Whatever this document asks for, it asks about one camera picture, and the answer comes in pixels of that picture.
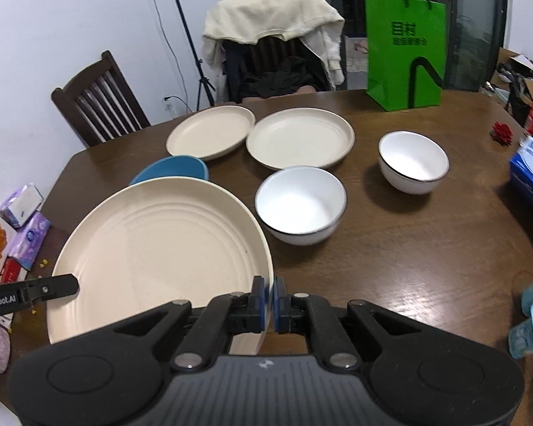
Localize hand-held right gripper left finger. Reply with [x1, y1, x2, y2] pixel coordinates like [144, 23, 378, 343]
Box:
[113, 275, 267, 371]

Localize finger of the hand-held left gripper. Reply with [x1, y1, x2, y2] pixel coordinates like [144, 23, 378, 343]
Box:
[20, 274, 80, 306]

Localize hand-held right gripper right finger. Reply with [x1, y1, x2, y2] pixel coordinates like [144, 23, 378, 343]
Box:
[273, 276, 422, 371]

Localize white bowl with dark rim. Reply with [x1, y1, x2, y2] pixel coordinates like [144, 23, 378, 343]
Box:
[254, 165, 348, 246]
[378, 130, 450, 195]

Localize beige plate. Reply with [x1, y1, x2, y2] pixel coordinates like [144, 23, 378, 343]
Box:
[45, 176, 275, 356]
[166, 105, 256, 162]
[246, 108, 355, 170]

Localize blue bowl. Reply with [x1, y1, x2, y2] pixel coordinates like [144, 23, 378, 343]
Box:
[129, 155, 210, 186]

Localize scattered yellow candies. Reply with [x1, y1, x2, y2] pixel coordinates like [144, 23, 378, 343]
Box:
[6, 257, 52, 333]

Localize white and purple tissue pack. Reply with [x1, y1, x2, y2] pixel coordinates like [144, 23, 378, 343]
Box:
[0, 183, 44, 228]

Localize dark wooden slatted chair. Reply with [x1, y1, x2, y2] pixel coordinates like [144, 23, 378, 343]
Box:
[51, 50, 152, 148]

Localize black cloth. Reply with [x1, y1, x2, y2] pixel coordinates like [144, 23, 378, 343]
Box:
[240, 58, 321, 98]

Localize black tripod stand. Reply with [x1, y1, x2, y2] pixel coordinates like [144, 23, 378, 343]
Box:
[162, 0, 216, 111]

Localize dark blue garment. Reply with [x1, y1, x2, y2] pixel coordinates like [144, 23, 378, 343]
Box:
[224, 42, 245, 98]

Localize dark wooden chair under clothes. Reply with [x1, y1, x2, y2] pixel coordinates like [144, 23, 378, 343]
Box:
[222, 35, 334, 98]

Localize green paper bag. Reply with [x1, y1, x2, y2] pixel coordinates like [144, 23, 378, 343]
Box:
[365, 0, 447, 113]

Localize small red flower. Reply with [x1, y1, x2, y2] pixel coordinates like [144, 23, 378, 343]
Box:
[490, 121, 513, 146]

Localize blue tissue box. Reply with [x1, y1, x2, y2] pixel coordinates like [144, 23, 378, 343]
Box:
[509, 135, 533, 223]

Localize cream sweater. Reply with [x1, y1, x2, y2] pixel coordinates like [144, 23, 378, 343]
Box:
[203, 0, 345, 89]

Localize black framed glass door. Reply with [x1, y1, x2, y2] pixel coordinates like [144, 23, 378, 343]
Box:
[235, 0, 507, 94]

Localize open cardboard box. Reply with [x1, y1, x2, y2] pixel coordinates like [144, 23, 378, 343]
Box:
[484, 47, 533, 134]

